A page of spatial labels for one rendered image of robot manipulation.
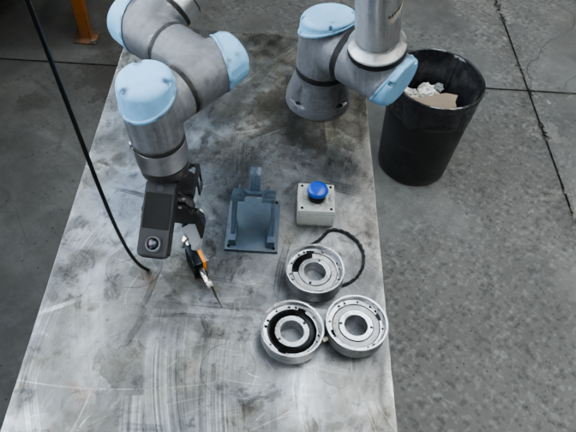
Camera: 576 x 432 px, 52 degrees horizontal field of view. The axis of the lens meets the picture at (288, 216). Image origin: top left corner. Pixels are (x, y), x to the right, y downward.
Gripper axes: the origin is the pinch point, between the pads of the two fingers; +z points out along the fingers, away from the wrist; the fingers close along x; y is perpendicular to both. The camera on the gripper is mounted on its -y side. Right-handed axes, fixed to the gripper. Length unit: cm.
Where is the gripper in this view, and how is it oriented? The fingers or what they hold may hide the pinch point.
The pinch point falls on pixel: (180, 248)
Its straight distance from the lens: 102.4
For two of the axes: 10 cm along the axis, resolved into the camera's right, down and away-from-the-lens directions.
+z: 0.0, 5.9, 8.1
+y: 1.1, -8.0, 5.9
